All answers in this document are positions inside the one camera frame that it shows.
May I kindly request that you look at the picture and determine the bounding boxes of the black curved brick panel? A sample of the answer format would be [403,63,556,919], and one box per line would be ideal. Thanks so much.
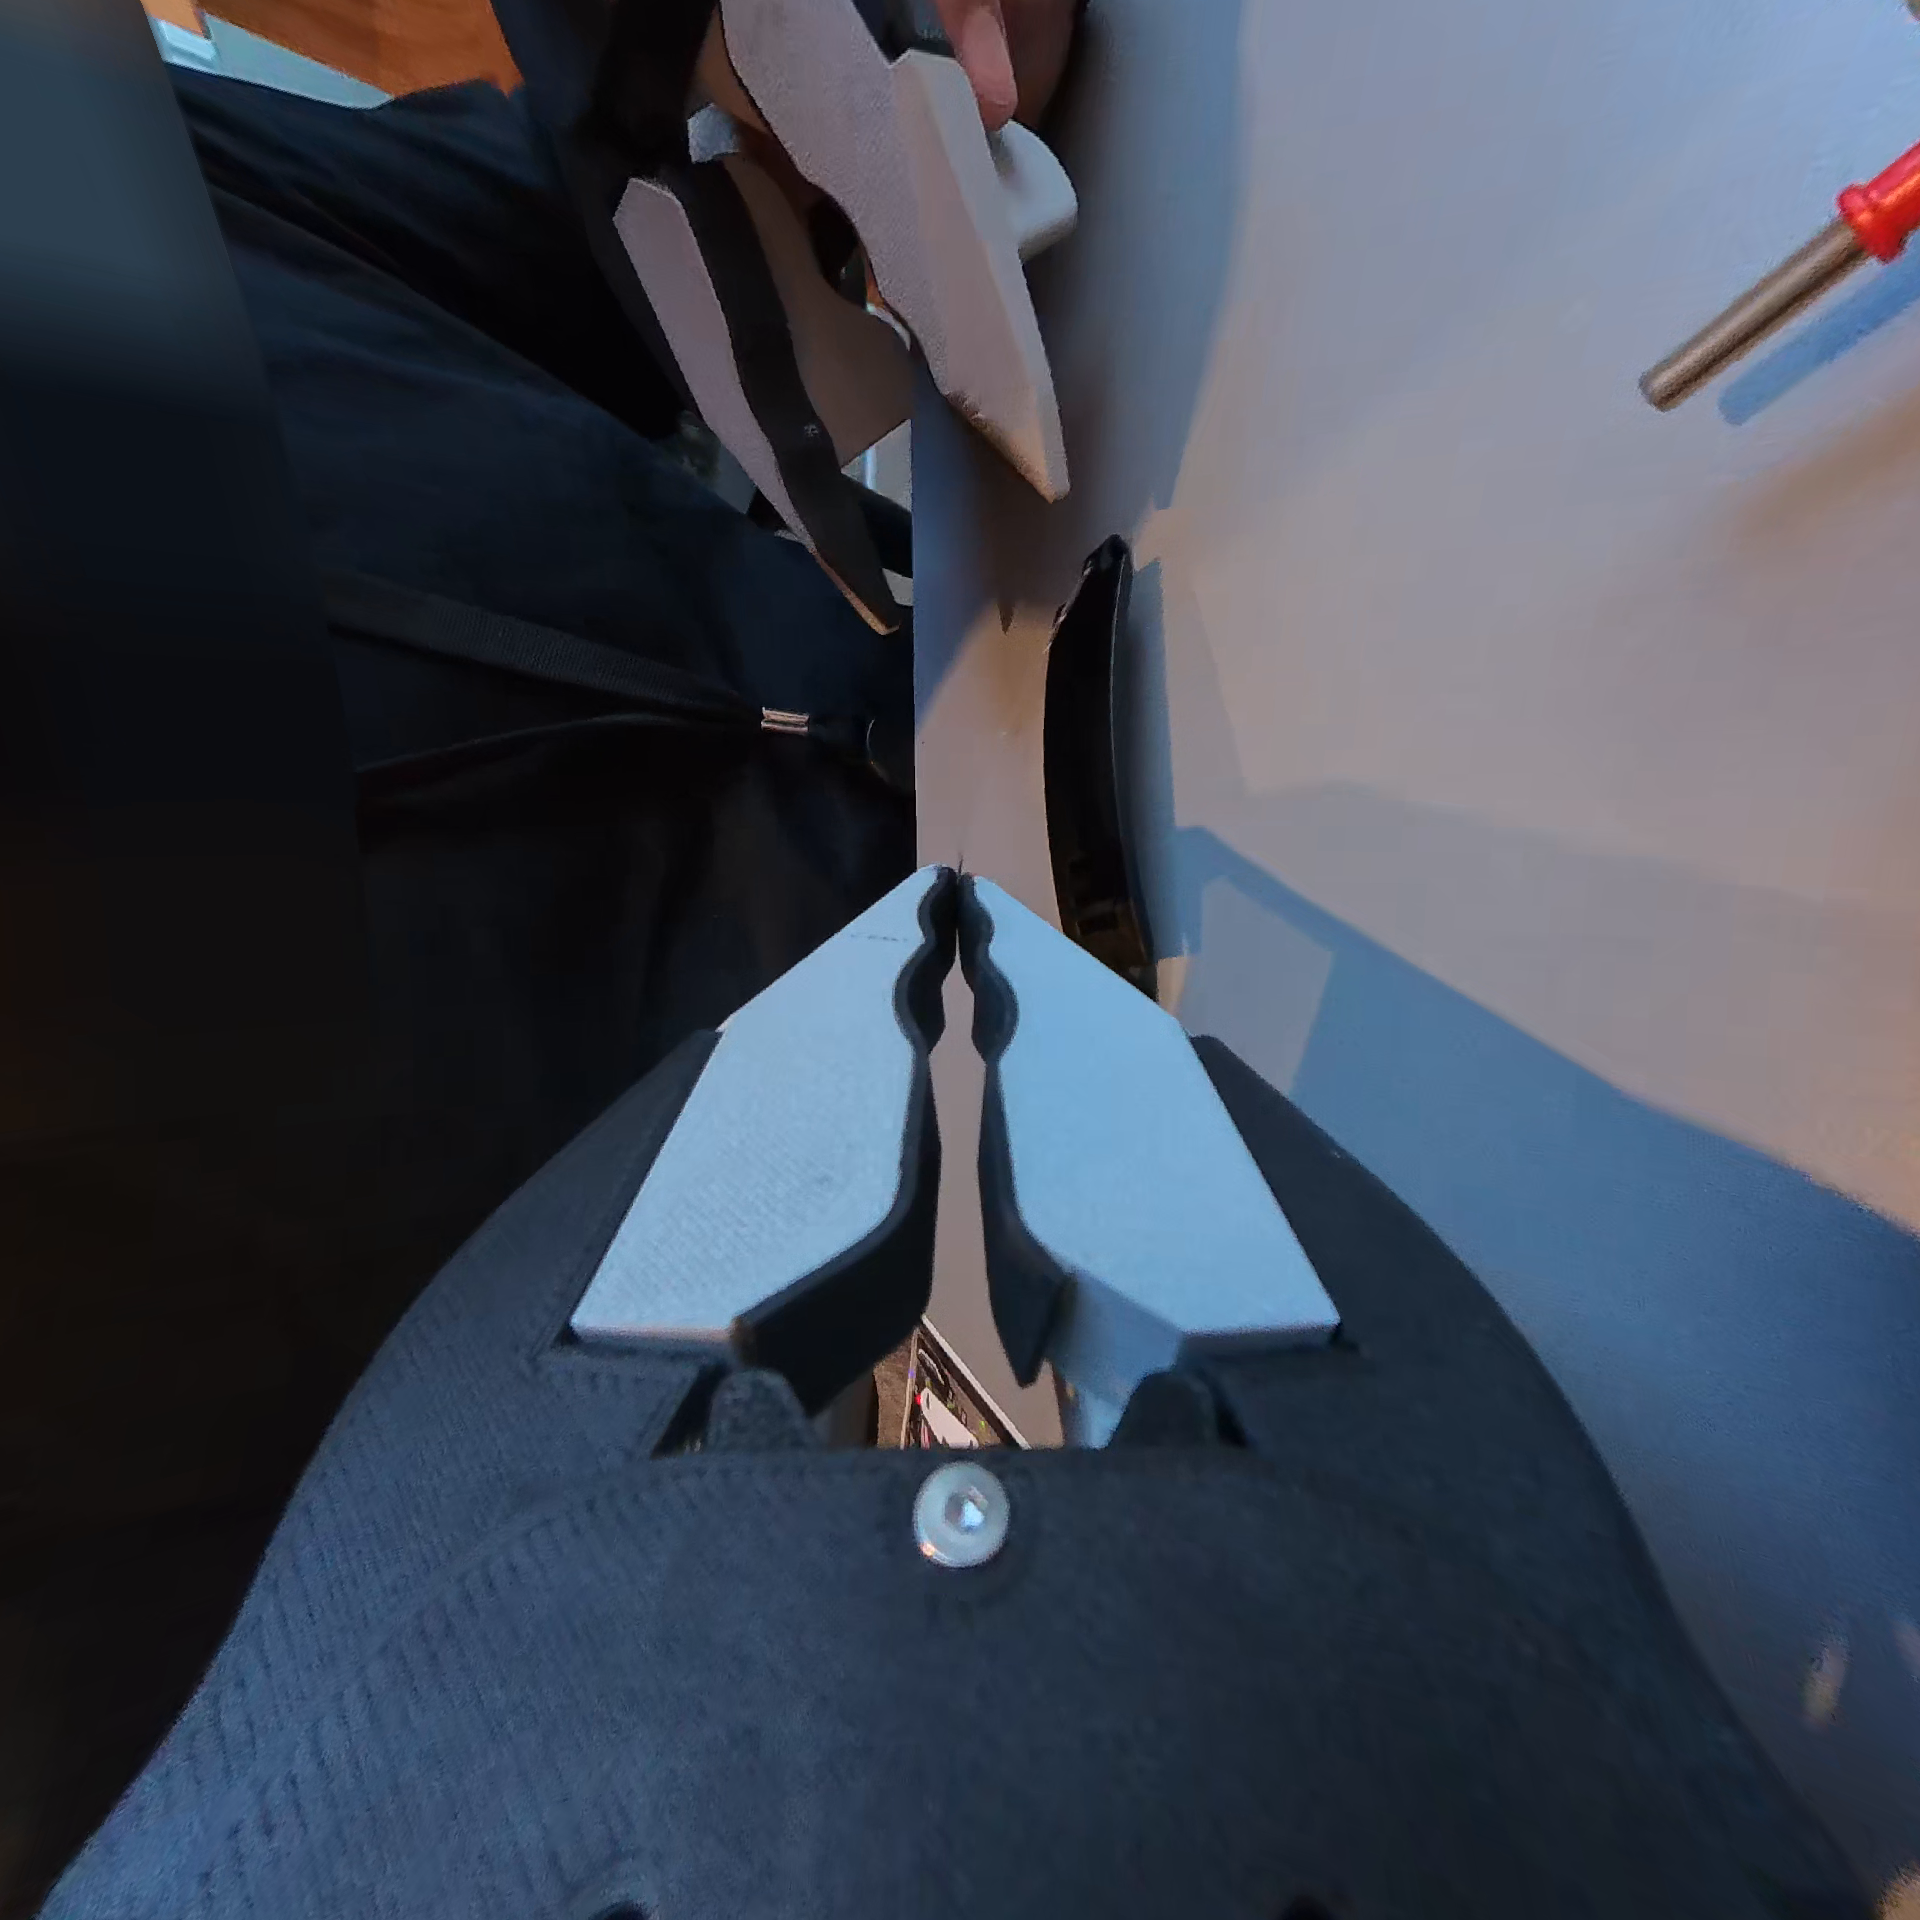
[1037,533,1164,1003]

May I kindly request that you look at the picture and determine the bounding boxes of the holographic sticker sheet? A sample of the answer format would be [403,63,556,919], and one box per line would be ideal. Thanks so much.
[874,1317,1031,1453]

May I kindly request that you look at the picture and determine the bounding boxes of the black strap with buckle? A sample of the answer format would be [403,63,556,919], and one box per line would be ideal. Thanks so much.
[322,567,912,801]

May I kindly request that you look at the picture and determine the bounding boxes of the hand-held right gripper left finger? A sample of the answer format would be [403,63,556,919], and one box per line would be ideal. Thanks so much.
[569,867,959,1420]

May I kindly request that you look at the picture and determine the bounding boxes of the toy brick car model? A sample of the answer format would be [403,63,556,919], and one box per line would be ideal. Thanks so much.
[1637,139,1920,418]

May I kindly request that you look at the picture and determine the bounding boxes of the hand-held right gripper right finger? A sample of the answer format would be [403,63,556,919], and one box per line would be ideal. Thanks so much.
[955,875,1343,1451]

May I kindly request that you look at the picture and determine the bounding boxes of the wooden table leg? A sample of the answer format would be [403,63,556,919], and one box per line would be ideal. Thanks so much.
[141,0,524,102]

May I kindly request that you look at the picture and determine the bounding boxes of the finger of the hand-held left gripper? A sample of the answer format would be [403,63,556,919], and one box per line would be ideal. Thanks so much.
[715,0,1077,504]
[612,154,905,639]

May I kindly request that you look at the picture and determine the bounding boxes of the person's left hand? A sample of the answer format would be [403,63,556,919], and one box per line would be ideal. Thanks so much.
[931,0,1085,139]

